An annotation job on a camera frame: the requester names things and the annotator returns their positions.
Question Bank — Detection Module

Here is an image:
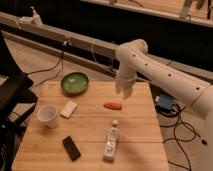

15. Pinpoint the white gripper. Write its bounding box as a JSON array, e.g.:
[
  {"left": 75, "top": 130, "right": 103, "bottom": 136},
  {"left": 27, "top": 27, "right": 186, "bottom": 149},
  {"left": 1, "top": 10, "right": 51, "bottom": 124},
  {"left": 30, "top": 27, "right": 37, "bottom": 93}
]
[{"left": 115, "top": 68, "right": 137, "bottom": 100}]

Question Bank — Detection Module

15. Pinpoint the red pepper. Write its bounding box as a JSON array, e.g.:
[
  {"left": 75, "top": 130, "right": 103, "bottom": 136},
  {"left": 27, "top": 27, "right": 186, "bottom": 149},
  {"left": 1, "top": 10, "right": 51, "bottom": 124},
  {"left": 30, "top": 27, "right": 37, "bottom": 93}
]
[{"left": 103, "top": 102, "right": 122, "bottom": 110}]

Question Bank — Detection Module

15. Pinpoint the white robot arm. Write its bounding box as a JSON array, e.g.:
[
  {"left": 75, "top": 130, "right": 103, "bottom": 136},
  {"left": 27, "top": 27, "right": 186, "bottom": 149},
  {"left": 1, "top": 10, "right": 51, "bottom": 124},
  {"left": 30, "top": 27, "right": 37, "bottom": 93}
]
[{"left": 115, "top": 39, "right": 213, "bottom": 118}]

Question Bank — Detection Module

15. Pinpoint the green ceramic bowl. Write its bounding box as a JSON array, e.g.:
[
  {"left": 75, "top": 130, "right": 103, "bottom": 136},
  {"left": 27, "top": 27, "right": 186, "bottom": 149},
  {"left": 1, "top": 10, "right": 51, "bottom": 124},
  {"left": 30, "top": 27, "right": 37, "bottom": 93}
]
[{"left": 61, "top": 72, "right": 89, "bottom": 95}]

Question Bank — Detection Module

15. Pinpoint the blue power box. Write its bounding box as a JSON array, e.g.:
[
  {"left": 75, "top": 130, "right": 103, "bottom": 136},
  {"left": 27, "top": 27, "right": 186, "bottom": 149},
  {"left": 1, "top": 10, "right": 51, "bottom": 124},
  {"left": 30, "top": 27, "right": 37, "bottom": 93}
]
[{"left": 155, "top": 94, "right": 173, "bottom": 112}]

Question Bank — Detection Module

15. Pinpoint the white sponge block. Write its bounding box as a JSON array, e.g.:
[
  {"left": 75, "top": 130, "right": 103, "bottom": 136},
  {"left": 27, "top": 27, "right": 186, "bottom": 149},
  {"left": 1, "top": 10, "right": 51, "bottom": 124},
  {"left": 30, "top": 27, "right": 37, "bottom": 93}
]
[{"left": 60, "top": 101, "right": 77, "bottom": 119}]

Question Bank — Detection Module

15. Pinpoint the clear plastic bottle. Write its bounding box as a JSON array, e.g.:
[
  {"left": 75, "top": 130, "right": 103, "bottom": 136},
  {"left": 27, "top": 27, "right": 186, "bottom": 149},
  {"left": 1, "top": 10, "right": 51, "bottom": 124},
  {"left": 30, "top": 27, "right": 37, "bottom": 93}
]
[{"left": 103, "top": 120, "right": 118, "bottom": 162}]

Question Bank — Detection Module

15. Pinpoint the black phone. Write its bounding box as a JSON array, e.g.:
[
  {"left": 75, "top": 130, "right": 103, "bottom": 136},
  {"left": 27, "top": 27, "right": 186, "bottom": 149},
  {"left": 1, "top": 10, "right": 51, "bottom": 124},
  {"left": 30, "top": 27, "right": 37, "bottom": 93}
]
[{"left": 63, "top": 136, "right": 81, "bottom": 161}]

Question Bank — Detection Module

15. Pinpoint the white paper cup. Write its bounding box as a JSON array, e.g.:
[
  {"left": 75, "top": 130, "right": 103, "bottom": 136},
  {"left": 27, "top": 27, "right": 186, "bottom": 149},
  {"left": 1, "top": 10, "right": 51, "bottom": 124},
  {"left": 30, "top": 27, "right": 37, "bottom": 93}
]
[{"left": 37, "top": 105, "right": 58, "bottom": 128}]

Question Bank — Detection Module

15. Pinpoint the black chair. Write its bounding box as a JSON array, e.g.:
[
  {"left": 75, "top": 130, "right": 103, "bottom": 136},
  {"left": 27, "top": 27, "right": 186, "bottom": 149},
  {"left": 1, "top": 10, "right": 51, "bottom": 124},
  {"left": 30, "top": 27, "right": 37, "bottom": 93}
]
[{"left": 0, "top": 31, "right": 38, "bottom": 171}]

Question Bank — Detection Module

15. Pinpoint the white spray bottle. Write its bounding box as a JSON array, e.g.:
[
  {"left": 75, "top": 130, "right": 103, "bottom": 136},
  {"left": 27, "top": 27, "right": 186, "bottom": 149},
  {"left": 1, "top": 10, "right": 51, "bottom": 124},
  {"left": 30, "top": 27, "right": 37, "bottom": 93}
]
[{"left": 19, "top": 6, "right": 43, "bottom": 26}]

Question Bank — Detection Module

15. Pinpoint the black floor cable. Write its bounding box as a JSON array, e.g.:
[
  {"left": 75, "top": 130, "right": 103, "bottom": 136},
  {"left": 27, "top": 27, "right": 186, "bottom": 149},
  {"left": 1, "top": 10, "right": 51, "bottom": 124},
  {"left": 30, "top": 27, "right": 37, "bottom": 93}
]
[{"left": 156, "top": 101, "right": 213, "bottom": 171}]

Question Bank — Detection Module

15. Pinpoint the black cable left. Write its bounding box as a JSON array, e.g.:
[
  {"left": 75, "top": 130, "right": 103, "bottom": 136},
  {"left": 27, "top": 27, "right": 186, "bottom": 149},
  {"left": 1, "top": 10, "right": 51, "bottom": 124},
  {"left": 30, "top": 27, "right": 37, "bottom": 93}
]
[{"left": 25, "top": 41, "right": 72, "bottom": 89}]

